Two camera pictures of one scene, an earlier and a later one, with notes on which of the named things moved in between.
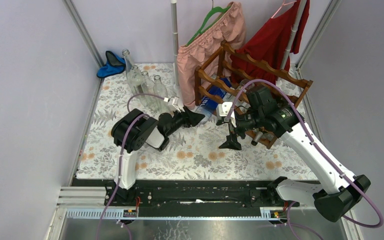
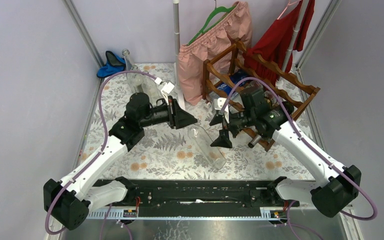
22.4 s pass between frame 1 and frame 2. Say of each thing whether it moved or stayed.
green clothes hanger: stayed
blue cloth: stayed
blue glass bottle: moved
